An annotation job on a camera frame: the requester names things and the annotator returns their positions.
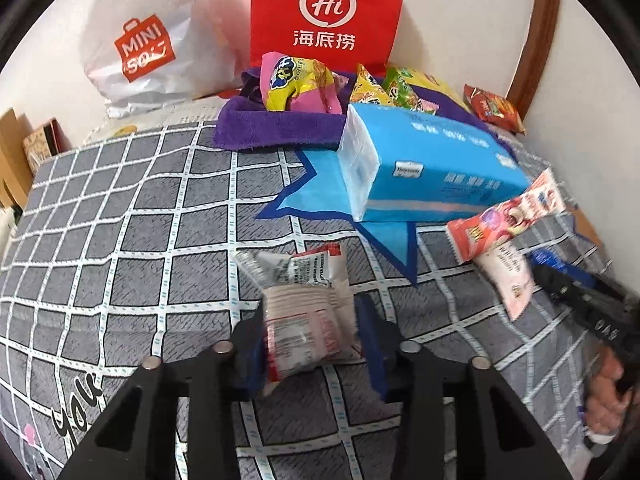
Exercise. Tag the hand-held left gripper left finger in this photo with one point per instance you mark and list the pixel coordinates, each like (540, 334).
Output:
(250, 360)

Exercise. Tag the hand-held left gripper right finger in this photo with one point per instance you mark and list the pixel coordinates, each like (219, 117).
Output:
(372, 350)

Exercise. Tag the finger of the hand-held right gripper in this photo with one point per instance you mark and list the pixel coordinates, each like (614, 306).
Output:
(547, 259)
(565, 292)

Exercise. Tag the small pink snack packet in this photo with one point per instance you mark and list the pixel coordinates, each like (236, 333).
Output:
(510, 275)

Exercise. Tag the red white snack packet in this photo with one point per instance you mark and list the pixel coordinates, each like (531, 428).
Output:
(500, 220)

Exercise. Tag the pink-white snack packet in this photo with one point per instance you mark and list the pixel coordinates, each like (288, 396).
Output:
(300, 320)

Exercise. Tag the person's right hand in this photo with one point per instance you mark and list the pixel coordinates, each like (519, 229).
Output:
(605, 400)

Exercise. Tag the blue tissue pack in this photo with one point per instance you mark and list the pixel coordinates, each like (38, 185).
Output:
(440, 160)

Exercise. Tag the red orange snack packet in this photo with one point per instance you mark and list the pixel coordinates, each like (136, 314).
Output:
(492, 110)

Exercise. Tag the yellow green snack bag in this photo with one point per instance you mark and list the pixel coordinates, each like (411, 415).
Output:
(425, 87)

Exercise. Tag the purple towel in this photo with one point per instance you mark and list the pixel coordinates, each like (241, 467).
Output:
(280, 127)

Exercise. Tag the yellow orange snack packet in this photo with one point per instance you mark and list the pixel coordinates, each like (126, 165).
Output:
(367, 87)

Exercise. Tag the pink yellow snack bag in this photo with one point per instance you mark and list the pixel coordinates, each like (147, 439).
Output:
(300, 85)

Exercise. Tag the small printed box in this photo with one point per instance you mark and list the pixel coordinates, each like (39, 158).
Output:
(45, 142)

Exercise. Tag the white plastic shopping bag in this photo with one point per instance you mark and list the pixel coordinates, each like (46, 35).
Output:
(200, 35)

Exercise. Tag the red Haidilao paper bag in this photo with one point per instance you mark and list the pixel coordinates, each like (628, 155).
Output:
(280, 10)

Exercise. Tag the brown wooden door frame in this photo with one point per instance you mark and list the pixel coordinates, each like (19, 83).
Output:
(537, 35)

